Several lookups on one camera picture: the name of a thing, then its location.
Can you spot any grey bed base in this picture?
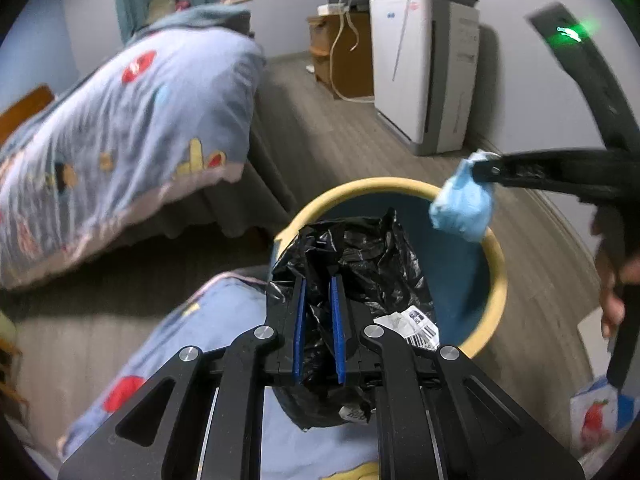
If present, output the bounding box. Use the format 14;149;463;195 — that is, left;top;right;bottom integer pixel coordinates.
165;125;302;242

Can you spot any printed blue duvet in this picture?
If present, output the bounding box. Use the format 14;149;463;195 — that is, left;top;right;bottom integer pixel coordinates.
0;2;267;292

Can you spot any black plastic bag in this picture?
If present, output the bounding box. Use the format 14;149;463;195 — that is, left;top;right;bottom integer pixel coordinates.
270;208;437;429

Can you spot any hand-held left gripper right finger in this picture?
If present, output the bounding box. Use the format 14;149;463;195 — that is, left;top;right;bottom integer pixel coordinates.
327;274;586;480

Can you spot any olive cushion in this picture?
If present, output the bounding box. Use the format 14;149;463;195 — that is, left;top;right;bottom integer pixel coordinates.
147;0;184;27

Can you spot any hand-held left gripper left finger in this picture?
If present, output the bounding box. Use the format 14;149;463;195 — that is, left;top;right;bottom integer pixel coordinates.
57;275;308;480

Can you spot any white cable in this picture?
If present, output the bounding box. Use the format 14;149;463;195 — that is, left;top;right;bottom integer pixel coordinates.
327;0;377;105

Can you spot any person's right hand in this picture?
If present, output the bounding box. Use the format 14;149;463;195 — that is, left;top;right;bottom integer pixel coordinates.
592;209;627;340

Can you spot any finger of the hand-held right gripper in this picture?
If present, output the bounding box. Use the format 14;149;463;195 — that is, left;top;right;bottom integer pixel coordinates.
468;148;593;200

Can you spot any white barcode label paper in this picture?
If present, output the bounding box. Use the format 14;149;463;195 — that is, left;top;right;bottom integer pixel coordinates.
374;305;439;349

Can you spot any white air purifier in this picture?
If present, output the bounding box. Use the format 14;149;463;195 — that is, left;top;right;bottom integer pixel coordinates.
369;0;482;157

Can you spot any wooden headboard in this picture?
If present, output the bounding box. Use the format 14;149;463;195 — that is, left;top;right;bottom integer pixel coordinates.
0;85;55;147

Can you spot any white flat carton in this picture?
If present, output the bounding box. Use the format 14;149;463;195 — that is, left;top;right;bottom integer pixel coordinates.
577;305;612;347

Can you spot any strawberry print box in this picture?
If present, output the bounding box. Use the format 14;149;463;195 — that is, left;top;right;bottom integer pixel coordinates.
570;377;627;467

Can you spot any wooden cabinet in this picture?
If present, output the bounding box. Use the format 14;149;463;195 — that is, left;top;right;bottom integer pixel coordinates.
307;7;376;102

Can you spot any teal bucket with yellow rim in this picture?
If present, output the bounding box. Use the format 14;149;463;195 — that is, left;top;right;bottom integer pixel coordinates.
272;176;509;361

